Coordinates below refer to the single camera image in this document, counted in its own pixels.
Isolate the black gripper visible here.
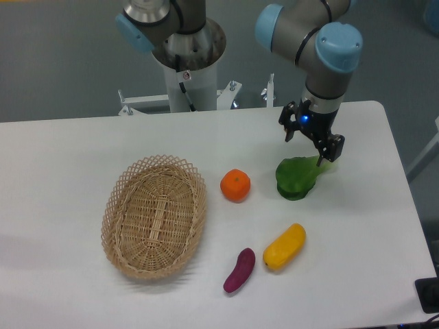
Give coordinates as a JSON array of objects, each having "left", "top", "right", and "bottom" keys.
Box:
[{"left": 278, "top": 100, "right": 345, "bottom": 167}]

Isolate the green bok choy vegetable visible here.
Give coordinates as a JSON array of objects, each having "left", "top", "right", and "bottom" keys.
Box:
[{"left": 275, "top": 156, "right": 337, "bottom": 201}]

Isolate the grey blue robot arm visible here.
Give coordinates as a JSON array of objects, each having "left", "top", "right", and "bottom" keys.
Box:
[{"left": 115, "top": 1, "right": 363, "bottom": 162}]

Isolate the orange tangerine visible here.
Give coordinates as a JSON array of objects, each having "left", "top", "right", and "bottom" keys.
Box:
[{"left": 220, "top": 169, "right": 251, "bottom": 203}]

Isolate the yellow mango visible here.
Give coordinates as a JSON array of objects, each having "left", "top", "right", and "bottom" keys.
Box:
[{"left": 263, "top": 223, "right": 307, "bottom": 271}]

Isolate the white table leg right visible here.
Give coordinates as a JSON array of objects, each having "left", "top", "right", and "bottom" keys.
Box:
[{"left": 405, "top": 117, "right": 439, "bottom": 184}]

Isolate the purple sweet potato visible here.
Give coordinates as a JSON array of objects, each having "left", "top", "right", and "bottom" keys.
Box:
[{"left": 223, "top": 248, "right": 256, "bottom": 293}]

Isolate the woven wicker basket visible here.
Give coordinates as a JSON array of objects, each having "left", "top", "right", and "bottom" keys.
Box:
[{"left": 101, "top": 155, "right": 207, "bottom": 280}]

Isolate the black device at edge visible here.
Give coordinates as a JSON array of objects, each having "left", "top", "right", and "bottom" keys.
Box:
[{"left": 414, "top": 277, "right": 438, "bottom": 314}]

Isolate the white metal base frame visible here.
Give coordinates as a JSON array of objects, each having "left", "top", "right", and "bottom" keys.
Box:
[{"left": 117, "top": 73, "right": 277, "bottom": 116}]

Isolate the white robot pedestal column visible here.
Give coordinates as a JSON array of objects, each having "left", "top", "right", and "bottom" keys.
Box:
[{"left": 163, "top": 64, "right": 217, "bottom": 113}]

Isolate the black cable on pedestal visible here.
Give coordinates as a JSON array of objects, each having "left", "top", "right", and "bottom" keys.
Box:
[{"left": 174, "top": 54, "right": 197, "bottom": 112}]

